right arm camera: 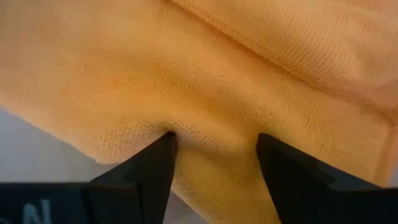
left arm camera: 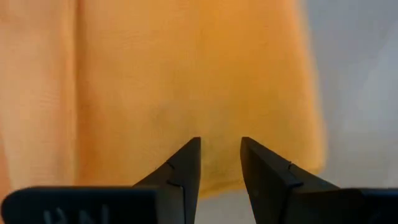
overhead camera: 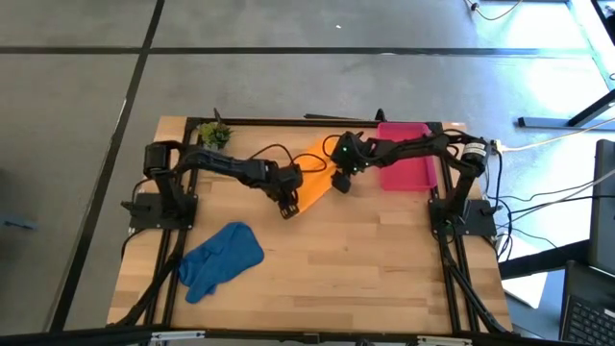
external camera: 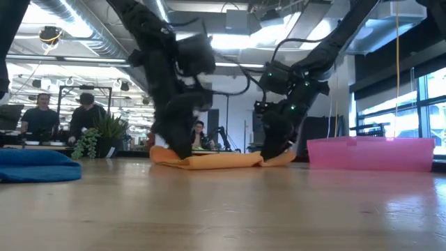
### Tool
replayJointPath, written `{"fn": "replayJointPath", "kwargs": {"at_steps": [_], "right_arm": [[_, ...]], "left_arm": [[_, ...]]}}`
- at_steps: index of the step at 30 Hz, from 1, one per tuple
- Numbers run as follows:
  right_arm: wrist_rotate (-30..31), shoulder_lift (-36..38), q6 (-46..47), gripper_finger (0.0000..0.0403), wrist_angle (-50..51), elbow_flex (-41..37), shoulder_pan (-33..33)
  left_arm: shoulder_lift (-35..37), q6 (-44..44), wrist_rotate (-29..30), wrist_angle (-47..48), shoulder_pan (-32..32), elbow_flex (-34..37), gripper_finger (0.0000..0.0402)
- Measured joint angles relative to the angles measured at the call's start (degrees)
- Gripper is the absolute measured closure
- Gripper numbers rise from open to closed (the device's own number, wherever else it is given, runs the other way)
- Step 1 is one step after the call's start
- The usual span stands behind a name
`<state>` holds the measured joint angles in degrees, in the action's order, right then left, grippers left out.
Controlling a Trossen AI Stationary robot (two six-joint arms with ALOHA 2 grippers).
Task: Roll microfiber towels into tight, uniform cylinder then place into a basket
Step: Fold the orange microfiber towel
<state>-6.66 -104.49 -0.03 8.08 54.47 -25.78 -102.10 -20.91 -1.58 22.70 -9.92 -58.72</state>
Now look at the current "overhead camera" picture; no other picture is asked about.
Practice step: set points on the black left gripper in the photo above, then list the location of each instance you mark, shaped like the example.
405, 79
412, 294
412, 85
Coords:
275, 185

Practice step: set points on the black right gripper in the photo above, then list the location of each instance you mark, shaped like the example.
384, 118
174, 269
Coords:
353, 154

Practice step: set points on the orange microfiber towel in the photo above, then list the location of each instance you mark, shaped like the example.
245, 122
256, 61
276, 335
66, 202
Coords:
314, 190

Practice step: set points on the blue microfiber towel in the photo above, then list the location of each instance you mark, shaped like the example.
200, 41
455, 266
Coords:
221, 259

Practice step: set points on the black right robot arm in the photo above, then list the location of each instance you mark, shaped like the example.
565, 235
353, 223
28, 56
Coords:
413, 145

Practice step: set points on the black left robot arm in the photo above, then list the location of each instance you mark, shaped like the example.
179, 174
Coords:
226, 165

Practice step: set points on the pink plastic basket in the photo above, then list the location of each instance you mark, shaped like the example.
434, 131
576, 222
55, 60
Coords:
408, 175

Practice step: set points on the small green potted plant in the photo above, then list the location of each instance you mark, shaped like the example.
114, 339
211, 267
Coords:
214, 134

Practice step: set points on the yellow power strip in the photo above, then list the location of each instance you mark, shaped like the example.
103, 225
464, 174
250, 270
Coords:
497, 144

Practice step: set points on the grey desk foot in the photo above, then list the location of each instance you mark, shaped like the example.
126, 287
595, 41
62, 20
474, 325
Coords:
543, 122

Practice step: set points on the black desk crossbar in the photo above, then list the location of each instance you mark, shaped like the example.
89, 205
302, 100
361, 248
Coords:
543, 261

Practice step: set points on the black desk leg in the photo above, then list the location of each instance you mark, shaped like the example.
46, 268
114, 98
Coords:
593, 108

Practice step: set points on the dark grey monitor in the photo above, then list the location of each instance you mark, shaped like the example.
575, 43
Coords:
604, 211

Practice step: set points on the black laptop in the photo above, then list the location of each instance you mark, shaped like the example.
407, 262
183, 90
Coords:
591, 322

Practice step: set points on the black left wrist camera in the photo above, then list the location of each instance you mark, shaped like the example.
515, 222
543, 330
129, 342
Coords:
292, 178

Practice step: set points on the black aluminium rig frame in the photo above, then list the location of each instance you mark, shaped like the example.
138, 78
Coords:
355, 123

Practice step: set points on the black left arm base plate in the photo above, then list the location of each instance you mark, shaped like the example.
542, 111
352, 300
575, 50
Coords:
144, 211

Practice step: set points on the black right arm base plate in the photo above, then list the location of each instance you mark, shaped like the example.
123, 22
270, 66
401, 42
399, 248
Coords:
483, 226

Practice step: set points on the silver metal bracket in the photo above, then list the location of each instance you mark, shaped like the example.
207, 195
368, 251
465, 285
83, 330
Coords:
178, 336
444, 341

